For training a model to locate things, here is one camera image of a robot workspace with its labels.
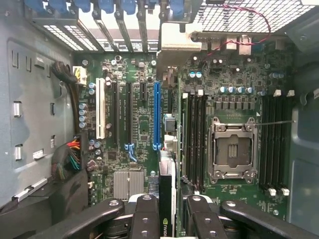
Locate CPU socket locking lever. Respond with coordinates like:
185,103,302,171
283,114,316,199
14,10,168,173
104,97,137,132
256,120,297,125

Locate thin red black wire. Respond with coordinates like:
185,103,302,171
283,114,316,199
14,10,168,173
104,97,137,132
206,1,272,63

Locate blue expansion slot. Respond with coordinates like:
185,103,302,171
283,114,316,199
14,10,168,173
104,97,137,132
152,82,162,151

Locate black open PC case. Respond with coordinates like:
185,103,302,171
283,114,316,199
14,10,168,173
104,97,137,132
0,0,319,239

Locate green motherboard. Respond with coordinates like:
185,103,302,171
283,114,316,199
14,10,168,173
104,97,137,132
74,37,297,222

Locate black braided cable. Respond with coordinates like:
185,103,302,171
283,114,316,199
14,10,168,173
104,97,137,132
51,61,80,136

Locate black RAM slot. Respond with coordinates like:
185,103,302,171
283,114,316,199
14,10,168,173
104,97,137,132
200,94,208,194
280,90,296,197
259,96,270,193
193,90,204,195
275,96,289,194
267,89,282,197
187,94,195,185

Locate white expansion slot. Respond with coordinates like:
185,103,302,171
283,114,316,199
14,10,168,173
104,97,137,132
96,77,107,140

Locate black plastic shroud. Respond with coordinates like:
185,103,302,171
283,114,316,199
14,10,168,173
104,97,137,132
0,171,89,239

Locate silver chipset heatsink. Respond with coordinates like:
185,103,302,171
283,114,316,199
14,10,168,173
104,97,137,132
113,170,145,200

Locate long black expansion slot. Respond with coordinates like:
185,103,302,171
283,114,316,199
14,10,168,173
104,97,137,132
126,82,134,145
111,82,119,147

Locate silver CPU socket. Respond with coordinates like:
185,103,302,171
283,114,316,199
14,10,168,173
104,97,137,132
208,117,260,185

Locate multicolour power wire bundle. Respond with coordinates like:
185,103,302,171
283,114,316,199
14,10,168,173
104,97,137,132
51,134,82,184

